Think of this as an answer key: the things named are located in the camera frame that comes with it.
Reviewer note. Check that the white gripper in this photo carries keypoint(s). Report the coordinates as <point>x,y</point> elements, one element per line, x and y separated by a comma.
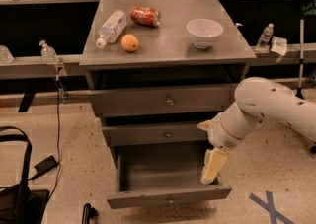
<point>218,134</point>

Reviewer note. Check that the grey bottom drawer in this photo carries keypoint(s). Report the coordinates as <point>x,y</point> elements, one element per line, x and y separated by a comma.
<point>161,174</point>

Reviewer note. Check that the grey drawer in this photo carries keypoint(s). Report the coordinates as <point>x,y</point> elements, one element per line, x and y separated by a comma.
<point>161,174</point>
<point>161,100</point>
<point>153,133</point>

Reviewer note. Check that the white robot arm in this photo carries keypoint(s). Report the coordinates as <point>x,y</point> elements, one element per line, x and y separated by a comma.
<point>258,102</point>

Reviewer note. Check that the grey top drawer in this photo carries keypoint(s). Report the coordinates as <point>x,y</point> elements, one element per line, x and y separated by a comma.
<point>161,100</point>

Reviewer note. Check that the grey middle drawer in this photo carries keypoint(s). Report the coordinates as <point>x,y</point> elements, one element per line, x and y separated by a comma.
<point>153,133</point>

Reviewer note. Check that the grey wooden drawer cabinet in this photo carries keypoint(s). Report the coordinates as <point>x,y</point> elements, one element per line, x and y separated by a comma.
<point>165,56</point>

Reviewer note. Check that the black stand base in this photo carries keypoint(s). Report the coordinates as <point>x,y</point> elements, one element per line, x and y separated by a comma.
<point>312,147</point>

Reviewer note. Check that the white stand pole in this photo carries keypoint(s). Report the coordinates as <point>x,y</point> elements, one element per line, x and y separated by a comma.
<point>301,55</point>

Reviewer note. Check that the white ceramic bowl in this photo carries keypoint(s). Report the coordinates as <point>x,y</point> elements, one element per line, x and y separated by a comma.
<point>204,33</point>

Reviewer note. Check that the white paper packet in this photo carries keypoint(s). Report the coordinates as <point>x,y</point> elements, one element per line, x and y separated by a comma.
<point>279,45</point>

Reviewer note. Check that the small water bottle on ledge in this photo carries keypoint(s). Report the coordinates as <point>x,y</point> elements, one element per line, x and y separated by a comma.
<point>265,37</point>

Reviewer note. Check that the orange fruit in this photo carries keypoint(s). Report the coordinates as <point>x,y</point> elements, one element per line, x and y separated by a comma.
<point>129,43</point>

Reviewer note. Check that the red soda can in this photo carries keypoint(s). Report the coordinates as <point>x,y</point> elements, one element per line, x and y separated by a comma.
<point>145,16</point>

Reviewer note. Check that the black power adapter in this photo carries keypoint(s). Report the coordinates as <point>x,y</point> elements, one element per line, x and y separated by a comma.
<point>46,165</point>

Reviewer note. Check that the clear plastic water bottle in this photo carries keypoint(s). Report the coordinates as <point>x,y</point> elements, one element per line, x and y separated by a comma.
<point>111,29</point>

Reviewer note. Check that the clear hand sanitizer bottle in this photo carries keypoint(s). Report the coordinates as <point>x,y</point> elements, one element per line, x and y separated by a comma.
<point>48,53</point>

